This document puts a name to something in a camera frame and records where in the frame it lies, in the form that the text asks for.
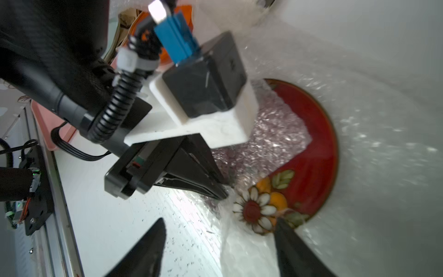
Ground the red floral plate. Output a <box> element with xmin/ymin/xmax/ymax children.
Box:
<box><xmin>233</xmin><ymin>79</ymin><xmax>339</xmax><ymax>234</ymax></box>

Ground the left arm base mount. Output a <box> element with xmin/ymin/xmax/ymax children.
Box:
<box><xmin>19</xmin><ymin>146</ymin><xmax>54</xmax><ymax>236</ymax></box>

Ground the clear bubble wrap sheet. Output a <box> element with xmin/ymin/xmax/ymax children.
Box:
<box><xmin>195</xmin><ymin>1</ymin><xmax>443</xmax><ymax>277</ymax></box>

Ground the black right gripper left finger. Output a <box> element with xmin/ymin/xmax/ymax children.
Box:
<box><xmin>106</xmin><ymin>218</ymin><xmax>166</xmax><ymax>277</ymax></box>

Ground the orange plastic plate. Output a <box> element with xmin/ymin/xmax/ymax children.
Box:
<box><xmin>127</xmin><ymin>1</ymin><xmax>200</xmax><ymax>64</ymax></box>

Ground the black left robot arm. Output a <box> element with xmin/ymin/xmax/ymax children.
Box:
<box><xmin>1</xmin><ymin>1</ymin><xmax>227</xmax><ymax>200</ymax></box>

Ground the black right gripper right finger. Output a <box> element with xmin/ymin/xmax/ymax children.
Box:
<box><xmin>274</xmin><ymin>218</ymin><xmax>334</xmax><ymax>277</ymax></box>

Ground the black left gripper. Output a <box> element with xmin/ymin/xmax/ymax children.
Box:
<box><xmin>105</xmin><ymin>134</ymin><xmax>228</xmax><ymax>200</ymax></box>

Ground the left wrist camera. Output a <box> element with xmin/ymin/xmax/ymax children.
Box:
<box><xmin>124</xmin><ymin>31</ymin><xmax>259</xmax><ymax>149</ymax></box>

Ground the pink plastic tray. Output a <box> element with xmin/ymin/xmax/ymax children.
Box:
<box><xmin>31</xmin><ymin>100</ymin><xmax>76</xmax><ymax>151</ymax></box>

